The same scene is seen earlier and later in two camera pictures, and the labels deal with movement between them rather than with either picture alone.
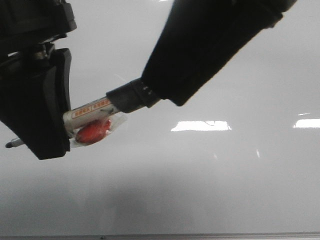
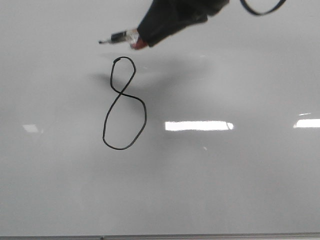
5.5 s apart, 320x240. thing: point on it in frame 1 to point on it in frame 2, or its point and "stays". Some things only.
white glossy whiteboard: (241, 154) stays
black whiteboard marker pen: (137, 94) to (116, 37)
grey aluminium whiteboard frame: (162, 236) stays
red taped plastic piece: (92, 132) to (140, 44)
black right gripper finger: (201, 37) to (163, 18)
